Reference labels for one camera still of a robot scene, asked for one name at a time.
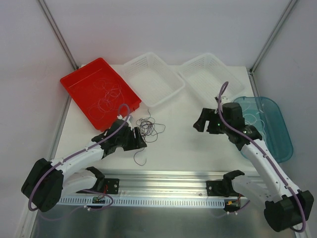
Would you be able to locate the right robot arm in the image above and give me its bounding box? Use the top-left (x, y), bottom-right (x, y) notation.
top-left (193, 103), bottom-right (314, 233)

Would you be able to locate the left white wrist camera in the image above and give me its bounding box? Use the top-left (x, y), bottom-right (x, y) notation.
top-left (117, 115), bottom-right (133, 124)

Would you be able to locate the purple cable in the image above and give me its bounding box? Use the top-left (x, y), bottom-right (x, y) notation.
top-left (28, 104), bottom-right (131, 212)
top-left (217, 81), bottom-right (307, 233)

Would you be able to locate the white perforated basket left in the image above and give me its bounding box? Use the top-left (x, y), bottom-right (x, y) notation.
top-left (121, 52), bottom-right (185, 108)

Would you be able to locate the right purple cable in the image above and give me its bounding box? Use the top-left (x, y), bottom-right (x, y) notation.
top-left (217, 81), bottom-right (307, 233)

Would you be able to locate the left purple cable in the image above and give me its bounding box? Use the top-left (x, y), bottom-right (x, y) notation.
top-left (28, 104), bottom-right (131, 212)

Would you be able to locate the white slotted cable duct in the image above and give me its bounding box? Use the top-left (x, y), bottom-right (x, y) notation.
top-left (58, 196), bottom-right (225, 209)

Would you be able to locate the pink thin wire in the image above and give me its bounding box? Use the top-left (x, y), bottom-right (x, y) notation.
top-left (93, 78), bottom-right (108, 89)
top-left (104, 79), bottom-right (124, 105)

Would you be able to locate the teal translucent plastic tub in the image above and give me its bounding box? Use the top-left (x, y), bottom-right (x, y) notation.
top-left (234, 96), bottom-right (293, 163)

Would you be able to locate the white thin wire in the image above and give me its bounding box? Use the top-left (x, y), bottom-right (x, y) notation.
top-left (241, 104), bottom-right (269, 144)

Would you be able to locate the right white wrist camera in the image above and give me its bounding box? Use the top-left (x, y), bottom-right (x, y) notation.
top-left (215, 96), bottom-right (230, 103)

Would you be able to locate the red plastic tray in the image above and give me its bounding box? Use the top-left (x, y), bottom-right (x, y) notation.
top-left (60, 58), bottom-right (141, 131)

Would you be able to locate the aluminium mounting rail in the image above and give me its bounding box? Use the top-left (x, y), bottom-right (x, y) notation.
top-left (59, 169), bottom-right (273, 199)

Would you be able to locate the white perforated basket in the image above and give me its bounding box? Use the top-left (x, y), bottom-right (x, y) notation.
top-left (121, 52), bottom-right (185, 108)
top-left (178, 53), bottom-right (245, 108)

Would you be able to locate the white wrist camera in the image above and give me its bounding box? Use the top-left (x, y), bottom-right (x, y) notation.
top-left (215, 96), bottom-right (230, 103)
top-left (117, 115), bottom-right (133, 124)

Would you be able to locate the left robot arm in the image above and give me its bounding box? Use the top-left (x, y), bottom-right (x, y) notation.
top-left (21, 119), bottom-right (147, 212)

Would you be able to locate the thin wire bundle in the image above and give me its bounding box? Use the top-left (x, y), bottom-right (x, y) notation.
top-left (133, 109), bottom-right (166, 166)

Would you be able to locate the white perforated basket right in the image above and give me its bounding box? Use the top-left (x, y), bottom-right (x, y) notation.
top-left (178, 53), bottom-right (245, 108)

